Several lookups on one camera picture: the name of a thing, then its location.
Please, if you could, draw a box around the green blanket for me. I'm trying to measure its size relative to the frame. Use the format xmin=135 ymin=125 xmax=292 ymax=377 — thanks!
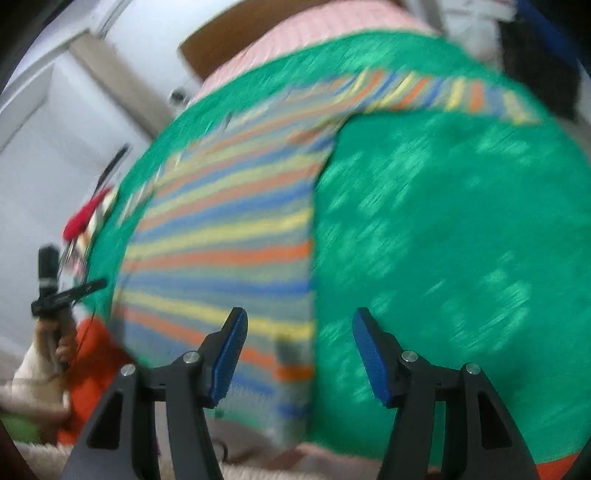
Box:
xmin=85 ymin=30 xmax=591 ymax=464

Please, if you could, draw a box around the pink striped bed sheet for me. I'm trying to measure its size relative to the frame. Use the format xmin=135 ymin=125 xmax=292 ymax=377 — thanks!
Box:
xmin=189 ymin=0 xmax=444 ymax=107

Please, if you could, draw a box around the person's left hand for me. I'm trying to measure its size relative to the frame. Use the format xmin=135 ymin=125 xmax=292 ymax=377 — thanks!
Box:
xmin=39 ymin=316 xmax=79 ymax=370

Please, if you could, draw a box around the beige curtain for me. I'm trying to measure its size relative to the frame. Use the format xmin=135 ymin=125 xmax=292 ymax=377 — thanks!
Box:
xmin=71 ymin=30 xmax=160 ymax=139

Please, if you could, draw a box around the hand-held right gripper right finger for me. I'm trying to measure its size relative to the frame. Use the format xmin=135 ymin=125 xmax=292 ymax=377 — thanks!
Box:
xmin=352 ymin=307 xmax=541 ymax=480

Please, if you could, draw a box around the red knit garment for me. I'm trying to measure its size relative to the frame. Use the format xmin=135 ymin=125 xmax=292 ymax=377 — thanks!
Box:
xmin=62 ymin=186 xmax=114 ymax=240

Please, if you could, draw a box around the blue garment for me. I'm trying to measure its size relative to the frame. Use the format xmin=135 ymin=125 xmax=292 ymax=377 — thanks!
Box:
xmin=515 ymin=0 xmax=580 ymax=61

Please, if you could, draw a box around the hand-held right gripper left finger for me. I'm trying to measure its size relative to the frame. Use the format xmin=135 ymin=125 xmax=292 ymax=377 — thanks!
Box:
xmin=61 ymin=307 xmax=249 ymax=480

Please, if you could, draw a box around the striped knit sweater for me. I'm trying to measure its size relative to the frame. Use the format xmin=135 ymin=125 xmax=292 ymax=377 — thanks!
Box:
xmin=111 ymin=69 xmax=541 ymax=448

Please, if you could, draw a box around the person's left forearm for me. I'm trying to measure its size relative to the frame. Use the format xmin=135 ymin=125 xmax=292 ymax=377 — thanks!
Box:
xmin=0 ymin=342 xmax=70 ymax=421

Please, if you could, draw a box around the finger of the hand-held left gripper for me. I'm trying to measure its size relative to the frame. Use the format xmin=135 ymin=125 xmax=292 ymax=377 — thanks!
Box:
xmin=58 ymin=278 xmax=108 ymax=303

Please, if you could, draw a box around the wooden headboard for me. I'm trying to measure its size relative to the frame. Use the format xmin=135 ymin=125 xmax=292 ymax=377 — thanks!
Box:
xmin=178 ymin=11 xmax=287 ymax=81

